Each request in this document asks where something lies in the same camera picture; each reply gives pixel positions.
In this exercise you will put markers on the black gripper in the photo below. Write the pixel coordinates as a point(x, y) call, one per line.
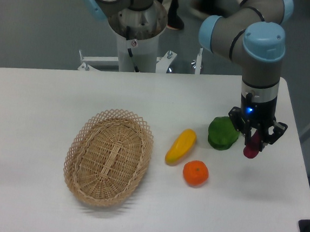
point(250, 114)

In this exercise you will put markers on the purple sweet potato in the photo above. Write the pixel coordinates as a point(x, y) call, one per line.
point(252, 148)

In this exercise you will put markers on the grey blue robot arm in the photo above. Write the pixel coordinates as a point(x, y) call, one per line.
point(253, 38)

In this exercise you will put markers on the green bell pepper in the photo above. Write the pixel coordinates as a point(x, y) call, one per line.
point(221, 133)

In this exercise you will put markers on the yellow mango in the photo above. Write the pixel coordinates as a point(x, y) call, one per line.
point(183, 143)

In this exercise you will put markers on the orange tangerine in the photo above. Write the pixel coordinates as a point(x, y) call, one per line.
point(195, 173)

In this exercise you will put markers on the black red shoe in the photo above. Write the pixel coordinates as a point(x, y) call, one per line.
point(175, 22)

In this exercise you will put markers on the woven wicker basket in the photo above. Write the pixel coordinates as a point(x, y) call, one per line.
point(108, 158)

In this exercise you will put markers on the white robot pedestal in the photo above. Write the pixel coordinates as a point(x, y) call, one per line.
point(137, 36)

